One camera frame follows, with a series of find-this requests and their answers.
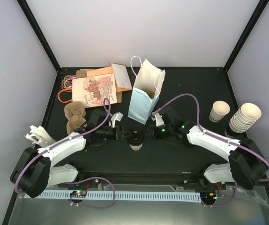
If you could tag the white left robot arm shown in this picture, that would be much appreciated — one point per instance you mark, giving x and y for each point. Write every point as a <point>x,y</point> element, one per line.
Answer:
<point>37,170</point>

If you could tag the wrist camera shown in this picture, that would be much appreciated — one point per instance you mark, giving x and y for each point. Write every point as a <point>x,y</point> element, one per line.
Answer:
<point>157,118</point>
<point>117,117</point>

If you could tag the illustrated greeting card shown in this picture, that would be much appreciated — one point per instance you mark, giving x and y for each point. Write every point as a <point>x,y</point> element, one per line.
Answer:
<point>91,91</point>

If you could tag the light blue cable duct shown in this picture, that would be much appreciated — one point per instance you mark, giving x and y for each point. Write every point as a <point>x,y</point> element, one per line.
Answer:
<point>121,196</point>

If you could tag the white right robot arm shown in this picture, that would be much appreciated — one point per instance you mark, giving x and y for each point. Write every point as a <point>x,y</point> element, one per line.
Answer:
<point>244,160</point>

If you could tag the brown pulp cup carrier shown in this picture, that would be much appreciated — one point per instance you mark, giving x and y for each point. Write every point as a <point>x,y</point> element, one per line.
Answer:
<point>75,114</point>

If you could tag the single white paper cup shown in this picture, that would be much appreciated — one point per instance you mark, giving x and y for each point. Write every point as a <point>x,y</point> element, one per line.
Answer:
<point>218,111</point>
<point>135,145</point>

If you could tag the black lid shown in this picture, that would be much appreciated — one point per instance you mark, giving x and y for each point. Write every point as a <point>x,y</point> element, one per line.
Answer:
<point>135,137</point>

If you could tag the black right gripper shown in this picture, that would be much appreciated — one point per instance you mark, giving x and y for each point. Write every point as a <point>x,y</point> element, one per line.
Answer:
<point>153,134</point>

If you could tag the stack of white paper cups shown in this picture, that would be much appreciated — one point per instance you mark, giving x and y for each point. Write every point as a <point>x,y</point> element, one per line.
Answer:
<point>242,120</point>

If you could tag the white plastic cutlery pile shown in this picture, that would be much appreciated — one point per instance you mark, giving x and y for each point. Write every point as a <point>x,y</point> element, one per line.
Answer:
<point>39,136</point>

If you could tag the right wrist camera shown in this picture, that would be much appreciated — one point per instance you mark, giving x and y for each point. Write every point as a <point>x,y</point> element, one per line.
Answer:
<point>157,118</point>

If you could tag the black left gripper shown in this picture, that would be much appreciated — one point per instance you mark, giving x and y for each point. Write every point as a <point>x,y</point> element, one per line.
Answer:
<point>119,135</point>

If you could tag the rubber bands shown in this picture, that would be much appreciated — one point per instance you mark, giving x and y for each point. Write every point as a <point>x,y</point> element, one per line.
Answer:
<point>66,86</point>

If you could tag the brown cardboard sleeve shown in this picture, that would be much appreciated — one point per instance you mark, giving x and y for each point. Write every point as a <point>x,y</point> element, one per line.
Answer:
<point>82,73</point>

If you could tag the light blue paper bag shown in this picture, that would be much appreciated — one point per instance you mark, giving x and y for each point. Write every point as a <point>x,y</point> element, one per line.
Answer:
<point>146,90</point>

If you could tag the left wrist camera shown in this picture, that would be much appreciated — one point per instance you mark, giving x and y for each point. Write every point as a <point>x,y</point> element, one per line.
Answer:
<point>117,117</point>

